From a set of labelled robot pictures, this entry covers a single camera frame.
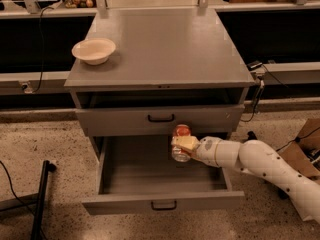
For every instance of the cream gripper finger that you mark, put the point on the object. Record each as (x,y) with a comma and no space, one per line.
(187,143)

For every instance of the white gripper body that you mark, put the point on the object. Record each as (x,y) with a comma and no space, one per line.
(206,150)

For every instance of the red coke can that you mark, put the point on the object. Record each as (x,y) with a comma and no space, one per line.
(177,153)

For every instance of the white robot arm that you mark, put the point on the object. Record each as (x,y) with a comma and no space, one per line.
(256,158)

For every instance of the closed grey upper drawer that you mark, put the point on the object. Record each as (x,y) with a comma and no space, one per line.
(133,121)

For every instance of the open grey middle drawer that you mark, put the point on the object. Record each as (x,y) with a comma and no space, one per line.
(136,170)

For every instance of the grey drawer cabinet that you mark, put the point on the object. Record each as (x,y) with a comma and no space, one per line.
(164,57)

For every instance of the black stand leg right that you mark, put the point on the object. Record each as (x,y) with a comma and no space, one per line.
(282,195)

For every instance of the black stand leg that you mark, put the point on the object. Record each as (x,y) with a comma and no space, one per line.
(47,167)
(282,195)

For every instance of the brown cardboard box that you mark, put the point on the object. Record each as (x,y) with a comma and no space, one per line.
(304,148)

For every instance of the white bowl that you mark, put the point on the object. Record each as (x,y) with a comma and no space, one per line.
(94,51)

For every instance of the black stand leg left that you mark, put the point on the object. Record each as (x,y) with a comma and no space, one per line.
(47,167)

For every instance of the black upper drawer handle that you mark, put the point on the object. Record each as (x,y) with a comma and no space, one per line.
(152,119)

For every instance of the black drawer handle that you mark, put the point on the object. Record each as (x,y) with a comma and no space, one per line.
(152,119)
(163,206)

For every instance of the black middle drawer handle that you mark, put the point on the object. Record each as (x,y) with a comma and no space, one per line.
(163,206)

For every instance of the black power adapter with cable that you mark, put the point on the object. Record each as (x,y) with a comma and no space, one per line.
(258,70)

